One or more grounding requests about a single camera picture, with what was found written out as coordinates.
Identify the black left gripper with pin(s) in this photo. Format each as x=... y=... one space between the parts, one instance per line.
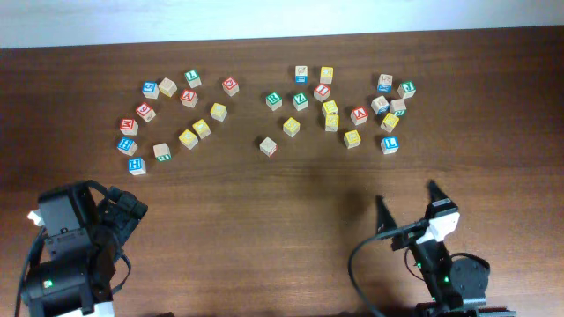
x=127 y=221

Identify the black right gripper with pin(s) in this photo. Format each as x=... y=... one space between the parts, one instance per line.
x=389 y=223

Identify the red I letter block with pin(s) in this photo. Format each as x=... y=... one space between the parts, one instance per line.
x=322 y=92

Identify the red side wooden block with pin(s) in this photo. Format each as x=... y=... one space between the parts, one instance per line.
x=268 y=146

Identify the red C letter block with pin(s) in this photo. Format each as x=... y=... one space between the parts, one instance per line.
x=230 y=86

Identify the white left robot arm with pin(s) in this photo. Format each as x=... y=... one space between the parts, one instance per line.
x=71 y=263

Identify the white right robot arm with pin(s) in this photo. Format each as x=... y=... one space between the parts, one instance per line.
x=456 y=282

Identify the blue H block lower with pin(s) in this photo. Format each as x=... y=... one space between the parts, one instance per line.
x=136 y=166

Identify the blue h block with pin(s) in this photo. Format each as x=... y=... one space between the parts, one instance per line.
x=127 y=146
x=136 y=166

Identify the blue L letter block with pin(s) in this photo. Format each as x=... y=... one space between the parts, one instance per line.
x=389 y=145

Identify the blue H block upper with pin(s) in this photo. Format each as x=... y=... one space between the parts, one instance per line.
x=127 y=146

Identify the green E side block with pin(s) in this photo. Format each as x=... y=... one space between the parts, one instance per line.
x=162 y=152

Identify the red M letter block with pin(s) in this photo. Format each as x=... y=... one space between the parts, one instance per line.
x=128 y=127

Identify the yellow block right cluster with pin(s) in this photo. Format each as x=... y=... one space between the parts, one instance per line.
x=389 y=122

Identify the yellow block cluster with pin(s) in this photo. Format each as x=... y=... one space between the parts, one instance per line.
x=218 y=112
x=389 y=122

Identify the yellow umbrella picture block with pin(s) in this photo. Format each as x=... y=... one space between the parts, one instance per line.
x=352 y=138

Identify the green R side block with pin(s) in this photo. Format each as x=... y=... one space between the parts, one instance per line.
x=398 y=107

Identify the yellow block left lower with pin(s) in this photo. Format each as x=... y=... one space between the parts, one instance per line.
x=188 y=139

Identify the red A letter block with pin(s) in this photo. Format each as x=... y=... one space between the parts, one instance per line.
x=359 y=115

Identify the red 6 number block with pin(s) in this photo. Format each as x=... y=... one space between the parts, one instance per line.
x=146 y=112

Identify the blue side wooden block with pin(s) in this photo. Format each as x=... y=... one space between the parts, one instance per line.
x=380 y=105

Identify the yellow block lower middle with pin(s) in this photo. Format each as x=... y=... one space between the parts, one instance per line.
x=331 y=122

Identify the green J letter block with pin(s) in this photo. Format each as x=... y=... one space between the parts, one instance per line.
x=406 y=89

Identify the yellow block left middle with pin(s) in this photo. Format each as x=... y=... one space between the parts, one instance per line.
x=201 y=128

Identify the blue X wooden block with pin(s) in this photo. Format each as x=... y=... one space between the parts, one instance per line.
x=384 y=83

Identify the blue G letter block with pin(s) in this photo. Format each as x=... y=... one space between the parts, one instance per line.
x=150 y=90

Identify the yellow block upper middle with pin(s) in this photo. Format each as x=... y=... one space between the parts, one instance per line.
x=329 y=107

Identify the red A block left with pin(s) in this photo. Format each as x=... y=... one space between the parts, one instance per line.
x=188 y=98

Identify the plain wooden block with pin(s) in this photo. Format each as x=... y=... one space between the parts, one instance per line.
x=167 y=87

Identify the yellow block left cluster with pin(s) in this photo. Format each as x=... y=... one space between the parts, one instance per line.
x=218 y=112

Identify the yellow block near R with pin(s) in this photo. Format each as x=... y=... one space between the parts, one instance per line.
x=291 y=127

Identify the green Z letter block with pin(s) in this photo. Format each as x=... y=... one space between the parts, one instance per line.
x=300 y=101

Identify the green L letter block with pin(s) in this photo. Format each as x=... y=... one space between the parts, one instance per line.
x=193 y=78

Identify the yellow top back block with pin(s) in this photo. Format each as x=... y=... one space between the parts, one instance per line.
x=326 y=75

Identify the blue side top block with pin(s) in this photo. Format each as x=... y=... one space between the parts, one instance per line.
x=301 y=74

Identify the green R letter block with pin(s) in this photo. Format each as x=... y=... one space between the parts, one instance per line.
x=273 y=101

